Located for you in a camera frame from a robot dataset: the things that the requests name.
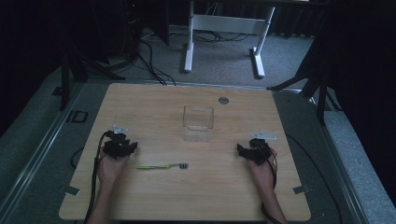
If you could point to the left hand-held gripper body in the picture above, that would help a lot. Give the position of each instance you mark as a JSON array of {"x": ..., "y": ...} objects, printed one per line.
[{"x": 115, "y": 146}]

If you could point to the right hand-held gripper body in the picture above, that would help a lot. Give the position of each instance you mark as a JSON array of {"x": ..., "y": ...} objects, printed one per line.
[{"x": 260, "y": 149}]

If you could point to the green toothbrush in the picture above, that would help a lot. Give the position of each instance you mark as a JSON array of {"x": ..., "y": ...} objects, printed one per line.
[{"x": 155, "y": 167}]

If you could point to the clear plastic box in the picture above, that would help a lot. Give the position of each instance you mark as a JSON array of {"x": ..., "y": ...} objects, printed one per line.
[{"x": 198, "y": 123}]

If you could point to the person's left hand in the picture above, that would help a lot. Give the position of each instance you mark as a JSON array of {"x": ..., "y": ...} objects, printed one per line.
[{"x": 110, "y": 169}]

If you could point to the person's right hand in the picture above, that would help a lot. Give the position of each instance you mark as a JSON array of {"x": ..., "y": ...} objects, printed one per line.
[{"x": 263, "y": 174}]

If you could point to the grey round table grommet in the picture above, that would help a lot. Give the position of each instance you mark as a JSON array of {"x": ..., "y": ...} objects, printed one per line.
[{"x": 223, "y": 100}]

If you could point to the grey tape piece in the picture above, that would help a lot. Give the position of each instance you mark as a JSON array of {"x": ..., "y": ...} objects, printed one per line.
[
  {"x": 301, "y": 189},
  {"x": 72, "y": 190}
]

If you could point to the black tripod stand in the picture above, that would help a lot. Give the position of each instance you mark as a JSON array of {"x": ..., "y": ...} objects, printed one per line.
[
  {"x": 64, "y": 81},
  {"x": 322, "y": 93}
]

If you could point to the dark equipment rack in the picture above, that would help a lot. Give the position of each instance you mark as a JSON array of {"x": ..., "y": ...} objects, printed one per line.
[{"x": 132, "y": 28}]

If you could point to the black rectangular floor frame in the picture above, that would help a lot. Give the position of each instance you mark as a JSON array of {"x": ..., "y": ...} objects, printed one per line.
[{"x": 77, "y": 116}]

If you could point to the metal floor rail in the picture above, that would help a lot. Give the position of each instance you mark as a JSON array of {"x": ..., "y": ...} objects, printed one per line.
[
  {"x": 339, "y": 161},
  {"x": 34, "y": 155}
]

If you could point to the white desk frame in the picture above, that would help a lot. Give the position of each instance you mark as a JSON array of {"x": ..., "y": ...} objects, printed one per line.
[{"x": 229, "y": 23}]

